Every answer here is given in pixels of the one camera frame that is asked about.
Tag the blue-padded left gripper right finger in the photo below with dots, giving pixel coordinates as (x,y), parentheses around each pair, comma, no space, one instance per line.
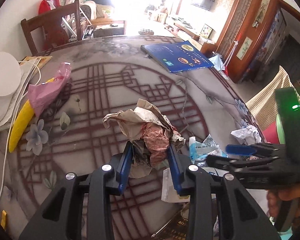
(239,215)

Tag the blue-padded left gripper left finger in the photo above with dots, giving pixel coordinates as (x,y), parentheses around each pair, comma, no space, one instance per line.
(60,214)

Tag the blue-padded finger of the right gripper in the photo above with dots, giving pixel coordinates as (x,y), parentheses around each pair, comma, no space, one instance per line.
(240,150)

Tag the white paper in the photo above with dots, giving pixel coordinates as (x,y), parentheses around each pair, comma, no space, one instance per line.
(247,136)

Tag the brown gold cigarette box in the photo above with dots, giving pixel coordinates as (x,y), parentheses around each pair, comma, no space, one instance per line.
(176,227)

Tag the brown paper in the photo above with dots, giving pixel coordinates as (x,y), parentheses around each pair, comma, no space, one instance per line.
(150,132)

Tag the pink plastic snack bag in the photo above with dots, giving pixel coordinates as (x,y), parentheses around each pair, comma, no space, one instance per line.
(42,95)

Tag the red green trash bin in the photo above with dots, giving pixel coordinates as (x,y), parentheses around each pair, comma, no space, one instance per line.
(274,133)

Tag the person's right hand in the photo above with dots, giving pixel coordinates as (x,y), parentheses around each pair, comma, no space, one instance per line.
(287,194)

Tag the teal clear plastic wrapper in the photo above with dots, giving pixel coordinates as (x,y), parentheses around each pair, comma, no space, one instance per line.
(199,151)

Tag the beige checked chair cover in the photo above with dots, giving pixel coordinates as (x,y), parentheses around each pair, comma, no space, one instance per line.
(263,106)

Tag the light blue plastic bag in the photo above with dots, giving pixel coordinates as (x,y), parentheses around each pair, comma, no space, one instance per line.
(217,62)

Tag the yellow silicone banana case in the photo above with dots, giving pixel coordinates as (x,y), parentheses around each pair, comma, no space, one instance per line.
(20,124)

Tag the blue hardcover book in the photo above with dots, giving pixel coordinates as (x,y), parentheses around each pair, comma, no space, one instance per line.
(177,57)

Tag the low wooden tv cabinet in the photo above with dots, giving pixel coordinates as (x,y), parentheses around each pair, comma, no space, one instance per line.
(205,46)

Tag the small rolling stool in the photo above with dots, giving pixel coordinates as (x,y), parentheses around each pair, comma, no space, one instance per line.
(146,32)

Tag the stack of white papers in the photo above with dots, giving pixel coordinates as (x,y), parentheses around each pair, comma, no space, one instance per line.
(17,92)

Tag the white desk lamp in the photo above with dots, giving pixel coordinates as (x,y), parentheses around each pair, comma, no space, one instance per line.
(10,78)

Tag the dark wooden chair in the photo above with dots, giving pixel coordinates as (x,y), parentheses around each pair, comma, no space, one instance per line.
(50,21)

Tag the wooden sofa with cushions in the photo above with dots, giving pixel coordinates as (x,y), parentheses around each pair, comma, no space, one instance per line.
(102,20)

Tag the wall-mounted television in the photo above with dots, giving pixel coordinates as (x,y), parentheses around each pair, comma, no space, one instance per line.
(204,4)

